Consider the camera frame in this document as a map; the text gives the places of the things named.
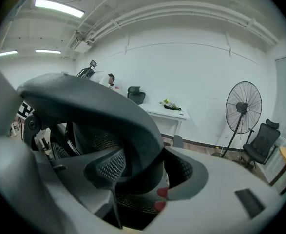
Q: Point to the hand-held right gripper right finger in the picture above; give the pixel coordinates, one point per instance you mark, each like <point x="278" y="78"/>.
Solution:
<point x="184" y="172"/>

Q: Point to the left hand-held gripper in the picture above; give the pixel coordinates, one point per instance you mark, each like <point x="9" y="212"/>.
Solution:
<point x="25" y="111"/>

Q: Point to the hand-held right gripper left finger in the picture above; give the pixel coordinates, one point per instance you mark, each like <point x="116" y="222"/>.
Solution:
<point x="111" y="166"/>

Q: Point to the black mesh office chair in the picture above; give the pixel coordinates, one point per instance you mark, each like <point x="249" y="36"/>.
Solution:
<point x="89" y="111"/>

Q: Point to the person's right hand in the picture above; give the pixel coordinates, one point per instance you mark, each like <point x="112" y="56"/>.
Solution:
<point x="162" y="192"/>

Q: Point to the white desk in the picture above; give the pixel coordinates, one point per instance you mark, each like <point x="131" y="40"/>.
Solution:
<point x="167" y="116"/>

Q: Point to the long ceiling light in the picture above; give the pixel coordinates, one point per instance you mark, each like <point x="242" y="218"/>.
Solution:
<point x="48" y="51"/>
<point x="6" y="53"/>
<point x="60" y="7"/>

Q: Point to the black flat tray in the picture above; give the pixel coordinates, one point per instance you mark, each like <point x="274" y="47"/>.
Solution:
<point x="173" y="108"/>

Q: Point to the black green backpack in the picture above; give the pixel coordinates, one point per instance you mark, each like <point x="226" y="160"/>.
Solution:
<point x="84" y="72"/>

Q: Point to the green artificial plant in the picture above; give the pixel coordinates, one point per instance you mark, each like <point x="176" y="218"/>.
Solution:
<point x="168" y="103"/>

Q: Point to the black highback office chair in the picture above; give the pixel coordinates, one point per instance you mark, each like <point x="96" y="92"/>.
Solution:
<point x="262" y="145"/>
<point x="136" y="94"/>

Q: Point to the small black backpack monitor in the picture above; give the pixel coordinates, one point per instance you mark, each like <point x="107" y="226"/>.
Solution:
<point x="93" y="63"/>

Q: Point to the white ceiling air conditioner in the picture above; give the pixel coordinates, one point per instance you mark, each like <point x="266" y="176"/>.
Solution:
<point x="80" y="44"/>

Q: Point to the white ceiling pipe bundle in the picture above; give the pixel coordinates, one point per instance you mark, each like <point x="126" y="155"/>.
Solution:
<point x="181" y="11"/>

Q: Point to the black pedestal fan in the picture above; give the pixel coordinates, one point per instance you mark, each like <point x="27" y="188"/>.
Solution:
<point x="243" y="106"/>

